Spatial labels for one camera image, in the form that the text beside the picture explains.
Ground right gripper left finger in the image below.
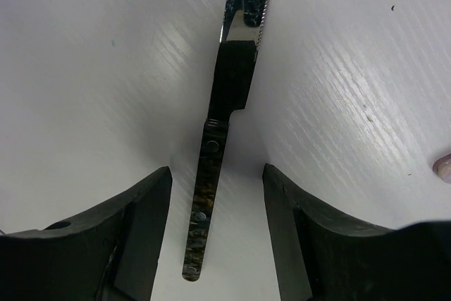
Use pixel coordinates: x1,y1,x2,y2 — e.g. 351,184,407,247
1,167,172,300

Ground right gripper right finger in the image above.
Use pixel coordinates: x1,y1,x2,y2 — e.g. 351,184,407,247
262,164,450,300

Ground metal knife black handle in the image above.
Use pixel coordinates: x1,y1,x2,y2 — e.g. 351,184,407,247
182,0,269,282

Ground pink plastic knife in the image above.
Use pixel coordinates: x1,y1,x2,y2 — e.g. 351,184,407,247
433,154,451,184

